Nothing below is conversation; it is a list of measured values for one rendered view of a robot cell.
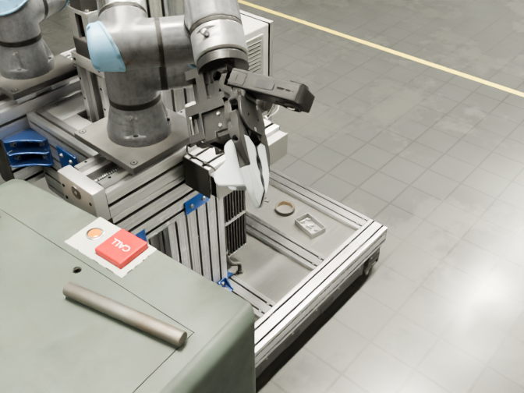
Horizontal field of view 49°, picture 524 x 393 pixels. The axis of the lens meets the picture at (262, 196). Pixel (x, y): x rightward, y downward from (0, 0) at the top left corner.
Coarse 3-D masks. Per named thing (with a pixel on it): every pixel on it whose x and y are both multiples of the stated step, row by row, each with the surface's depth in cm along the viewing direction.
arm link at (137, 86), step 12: (108, 72) 121; (120, 72) 120; (132, 72) 120; (144, 72) 121; (156, 72) 122; (108, 84) 124; (120, 84) 122; (132, 84) 122; (144, 84) 123; (156, 84) 124; (108, 96) 127; (120, 96) 124; (132, 96) 124; (144, 96) 125; (156, 96) 128
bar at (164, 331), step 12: (72, 288) 82; (84, 288) 82; (84, 300) 81; (96, 300) 80; (108, 300) 80; (108, 312) 79; (120, 312) 79; (132, 312) 79; (132, 324) 78; (144, 324) 77; (156, 324) 77; (168, 324) 77; (156, 336) 77; (168, 336) 76; (180, 336) 76
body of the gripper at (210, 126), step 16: (208, 64) 76; (224, 64) 77; (240, 64) 78; (192, 80) 79; (208, 80) 78; (224, 80) 76; (208, 96) 77; (224, 96) 74; (240, 96) 73; (192, 112) 75; (208, 112) 75; (224, 112) 74; (240, 112) 72; (256, 112) 77; (208, 128) 75; (224, 128) 74; (256, 128) 75; (208, 144) 76; (224, 144) 78
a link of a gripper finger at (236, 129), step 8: (232, 112) 72; (232, 120) 72; (240, 120) 72; (232, 128) 71; (240, 128) 72; (232, 136) 71; (240, 136) 71; (240, 144) 71; (240, 152) 71; (240, 160) 72; (248, 160) 71
